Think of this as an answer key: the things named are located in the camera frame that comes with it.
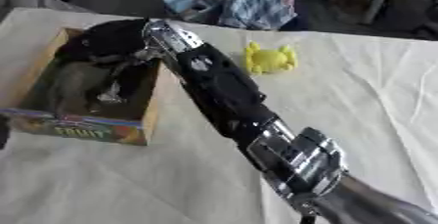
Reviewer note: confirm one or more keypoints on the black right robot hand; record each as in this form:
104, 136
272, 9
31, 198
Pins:
111, 40

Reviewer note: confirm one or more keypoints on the yellow crab toy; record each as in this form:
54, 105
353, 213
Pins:
269, 59

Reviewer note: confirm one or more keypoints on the light blue box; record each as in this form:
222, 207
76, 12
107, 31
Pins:
192, 3

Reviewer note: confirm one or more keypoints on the white furniture leg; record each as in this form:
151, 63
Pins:
377, 1

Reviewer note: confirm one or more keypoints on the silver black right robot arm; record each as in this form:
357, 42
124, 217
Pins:
239, 100

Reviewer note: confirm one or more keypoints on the tan cardboard box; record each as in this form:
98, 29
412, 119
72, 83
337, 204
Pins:
85, 126

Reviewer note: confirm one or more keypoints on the blue white checked bag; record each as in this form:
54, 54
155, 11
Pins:
256, 4

